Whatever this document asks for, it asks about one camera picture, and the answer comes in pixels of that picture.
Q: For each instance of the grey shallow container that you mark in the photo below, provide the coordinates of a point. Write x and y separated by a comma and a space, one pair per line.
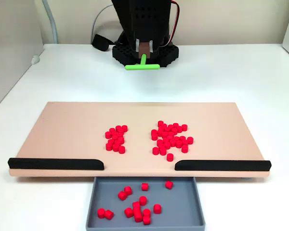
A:
178, 204

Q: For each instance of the white curved tube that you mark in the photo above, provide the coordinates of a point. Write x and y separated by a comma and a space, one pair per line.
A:
53, 24

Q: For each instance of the small white clip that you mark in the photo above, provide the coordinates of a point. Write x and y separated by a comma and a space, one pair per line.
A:
35, 59

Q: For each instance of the beige flat tray board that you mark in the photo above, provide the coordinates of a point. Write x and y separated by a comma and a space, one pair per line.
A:
74, 134

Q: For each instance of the black foam edge rail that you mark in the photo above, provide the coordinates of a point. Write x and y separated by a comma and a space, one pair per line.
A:
221, 165
53, 164

